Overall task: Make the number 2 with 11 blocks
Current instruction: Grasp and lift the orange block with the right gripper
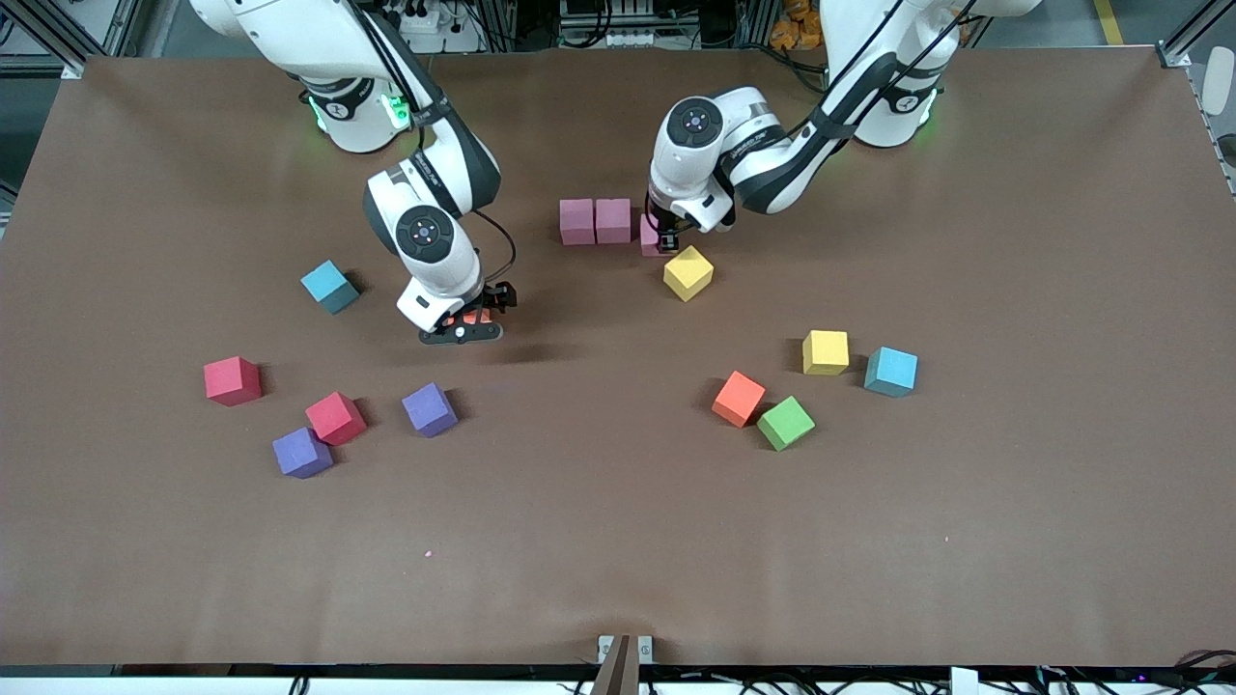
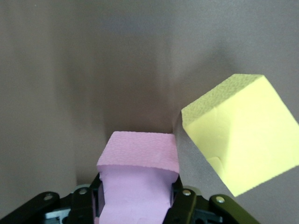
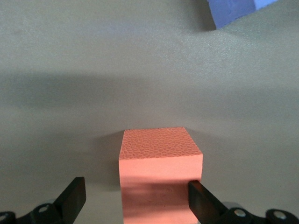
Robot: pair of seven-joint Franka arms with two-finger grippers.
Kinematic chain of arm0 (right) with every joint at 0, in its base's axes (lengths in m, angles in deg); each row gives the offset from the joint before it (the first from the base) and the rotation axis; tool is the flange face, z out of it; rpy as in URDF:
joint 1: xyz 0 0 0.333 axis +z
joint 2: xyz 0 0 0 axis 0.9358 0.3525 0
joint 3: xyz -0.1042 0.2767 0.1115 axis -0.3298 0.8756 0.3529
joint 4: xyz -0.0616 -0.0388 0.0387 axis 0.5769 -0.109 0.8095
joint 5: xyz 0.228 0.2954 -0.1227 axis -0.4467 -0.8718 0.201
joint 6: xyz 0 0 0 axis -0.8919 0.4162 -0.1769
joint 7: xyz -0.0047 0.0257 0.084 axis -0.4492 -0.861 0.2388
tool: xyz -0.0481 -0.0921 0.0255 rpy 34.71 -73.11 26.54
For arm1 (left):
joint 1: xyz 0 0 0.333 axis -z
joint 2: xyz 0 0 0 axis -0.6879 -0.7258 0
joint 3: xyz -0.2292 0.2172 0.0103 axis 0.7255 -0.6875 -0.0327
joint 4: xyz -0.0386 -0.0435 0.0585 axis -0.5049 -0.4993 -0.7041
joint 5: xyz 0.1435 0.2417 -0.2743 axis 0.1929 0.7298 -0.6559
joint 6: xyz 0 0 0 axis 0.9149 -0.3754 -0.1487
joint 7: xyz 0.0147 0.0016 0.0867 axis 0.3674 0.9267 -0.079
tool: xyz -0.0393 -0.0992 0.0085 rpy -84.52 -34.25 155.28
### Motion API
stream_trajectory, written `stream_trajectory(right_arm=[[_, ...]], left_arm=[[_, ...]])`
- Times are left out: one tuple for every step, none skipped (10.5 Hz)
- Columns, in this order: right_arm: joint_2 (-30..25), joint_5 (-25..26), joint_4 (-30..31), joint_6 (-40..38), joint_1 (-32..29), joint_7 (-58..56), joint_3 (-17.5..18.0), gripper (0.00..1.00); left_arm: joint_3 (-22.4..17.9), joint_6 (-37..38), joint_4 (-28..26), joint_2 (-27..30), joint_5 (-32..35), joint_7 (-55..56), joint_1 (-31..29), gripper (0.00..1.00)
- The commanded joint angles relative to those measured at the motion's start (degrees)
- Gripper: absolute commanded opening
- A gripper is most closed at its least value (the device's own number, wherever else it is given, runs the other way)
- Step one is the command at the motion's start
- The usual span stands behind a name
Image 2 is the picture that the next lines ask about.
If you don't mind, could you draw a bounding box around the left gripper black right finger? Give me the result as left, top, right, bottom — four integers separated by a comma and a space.
165, 177, 199, 224

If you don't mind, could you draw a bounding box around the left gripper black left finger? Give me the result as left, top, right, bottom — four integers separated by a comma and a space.
67, 175, 105, 224

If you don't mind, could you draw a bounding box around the pink foam cube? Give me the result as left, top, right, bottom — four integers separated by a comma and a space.
96, 131, 180, 224

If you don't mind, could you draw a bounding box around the yellow foam cube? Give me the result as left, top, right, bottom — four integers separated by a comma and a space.
181, 73, 299, 197

